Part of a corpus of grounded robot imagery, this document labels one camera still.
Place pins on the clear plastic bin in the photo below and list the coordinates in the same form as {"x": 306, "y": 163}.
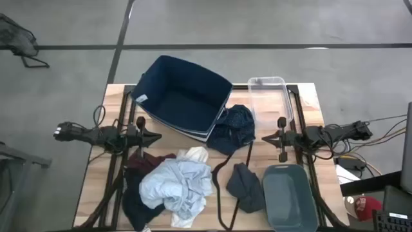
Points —
{"x": 270, "y": 100}

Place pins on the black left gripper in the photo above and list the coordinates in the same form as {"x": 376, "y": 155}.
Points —
{"x": 136, "y": 137}

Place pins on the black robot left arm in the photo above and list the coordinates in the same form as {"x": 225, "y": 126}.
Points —
{"x": 96, "y": 135}

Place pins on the black box device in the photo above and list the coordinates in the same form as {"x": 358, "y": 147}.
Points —
{"x": 397, "y": 199}

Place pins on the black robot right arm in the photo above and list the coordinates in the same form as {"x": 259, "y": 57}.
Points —
{"x": 338, "y": 132}

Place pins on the black velvet clothes hanger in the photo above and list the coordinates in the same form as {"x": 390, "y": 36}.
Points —
{"x": 213, "y": 174}

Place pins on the black mesh chair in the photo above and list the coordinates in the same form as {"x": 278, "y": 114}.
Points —
{"x": 16, "y": 38}

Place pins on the maroon cloth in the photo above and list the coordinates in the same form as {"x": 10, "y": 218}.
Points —
{"x": 141, "y": 164}

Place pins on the dark grey cloth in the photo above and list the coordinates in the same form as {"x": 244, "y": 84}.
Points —
{"x": 246, "y": 190}

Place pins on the navy dotted cloth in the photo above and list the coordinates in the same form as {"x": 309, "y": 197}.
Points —
{"x": 231, "y": 129}

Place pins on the black power adapter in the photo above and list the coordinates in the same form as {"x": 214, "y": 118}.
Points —
{"x": 351, "y": 162}

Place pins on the navy cloth with white lettering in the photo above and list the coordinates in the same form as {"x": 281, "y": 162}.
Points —
{"x": 135, "y": 203}

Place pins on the light blue shirt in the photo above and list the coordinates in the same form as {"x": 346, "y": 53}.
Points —
{"x": 177, "y": 187}

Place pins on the black desk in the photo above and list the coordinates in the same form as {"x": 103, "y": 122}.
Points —
{"x": 370, "y": 185}

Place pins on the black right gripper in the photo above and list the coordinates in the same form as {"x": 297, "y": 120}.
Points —
{"x": 289, "y": 138}

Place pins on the black keyboard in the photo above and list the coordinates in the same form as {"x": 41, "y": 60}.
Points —
{"x": 391, "y": 224}

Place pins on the grey metal stand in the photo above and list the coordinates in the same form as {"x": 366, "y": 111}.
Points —
{"x": 19, "y": 156}

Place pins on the teal plastic bin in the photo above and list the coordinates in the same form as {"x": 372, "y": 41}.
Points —
{"x": 289, "y": 199}

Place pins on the white sock with dark mark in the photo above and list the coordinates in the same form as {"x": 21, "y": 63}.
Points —
{"x": 196, "y": 154}

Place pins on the navy white striped fabric basket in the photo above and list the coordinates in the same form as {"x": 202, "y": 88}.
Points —
{"x": 180, "y": 93}

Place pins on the grey monitor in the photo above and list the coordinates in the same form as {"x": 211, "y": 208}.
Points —
{"x": 407, "y": 154}

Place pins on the red cap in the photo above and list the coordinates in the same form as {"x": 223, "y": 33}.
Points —
{"x": 368, "y": 206}

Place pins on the white paper sheet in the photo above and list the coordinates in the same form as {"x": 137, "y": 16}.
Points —
{"x": 346, "y": 177}

